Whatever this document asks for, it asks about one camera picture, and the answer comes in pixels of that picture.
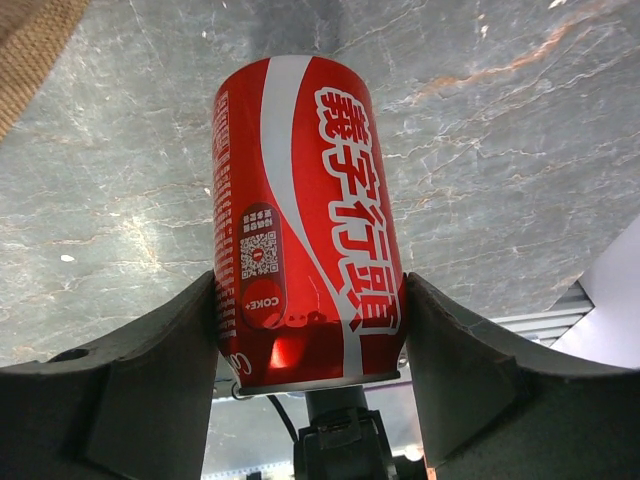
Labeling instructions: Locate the aluminium frame rail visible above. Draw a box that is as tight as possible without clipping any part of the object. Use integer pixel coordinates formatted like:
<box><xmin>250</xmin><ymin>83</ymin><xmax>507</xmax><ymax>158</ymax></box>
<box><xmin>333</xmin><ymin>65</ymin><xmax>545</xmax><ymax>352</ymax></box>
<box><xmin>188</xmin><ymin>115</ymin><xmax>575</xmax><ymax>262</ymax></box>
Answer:
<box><xmin>492</xmin><ymin>281</ymin><xmax>594</xmax><ymax>347</ymax></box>

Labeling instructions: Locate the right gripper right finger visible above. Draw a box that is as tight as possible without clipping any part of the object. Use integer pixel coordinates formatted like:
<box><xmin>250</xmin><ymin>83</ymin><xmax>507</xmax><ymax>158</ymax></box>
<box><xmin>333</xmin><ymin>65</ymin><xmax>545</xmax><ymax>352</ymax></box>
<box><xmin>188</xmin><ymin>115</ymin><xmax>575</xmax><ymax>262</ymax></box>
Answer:
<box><xmin>406</xmin><ymin>274</ymin><xmax>639</xmax><ymax>479</ymax></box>

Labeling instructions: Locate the red cola can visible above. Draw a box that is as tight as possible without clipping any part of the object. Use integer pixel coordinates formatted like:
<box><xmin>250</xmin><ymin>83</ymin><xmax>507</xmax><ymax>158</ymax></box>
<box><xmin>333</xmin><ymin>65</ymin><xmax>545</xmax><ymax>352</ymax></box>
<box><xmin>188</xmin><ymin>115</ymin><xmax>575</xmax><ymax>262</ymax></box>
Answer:
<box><xmin>212</xmin><ymin>55</ymin><xmax>408</xmax><ymax>396</ymax></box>

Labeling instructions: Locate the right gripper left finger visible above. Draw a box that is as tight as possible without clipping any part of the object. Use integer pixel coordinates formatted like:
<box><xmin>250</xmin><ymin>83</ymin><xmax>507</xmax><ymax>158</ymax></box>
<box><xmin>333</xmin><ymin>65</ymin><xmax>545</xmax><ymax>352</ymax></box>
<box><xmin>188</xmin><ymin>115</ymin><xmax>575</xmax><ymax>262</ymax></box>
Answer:
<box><xmin>1</xmin><ymin>273</ymin><xmax>218</xmax><ymax>479</ymax></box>

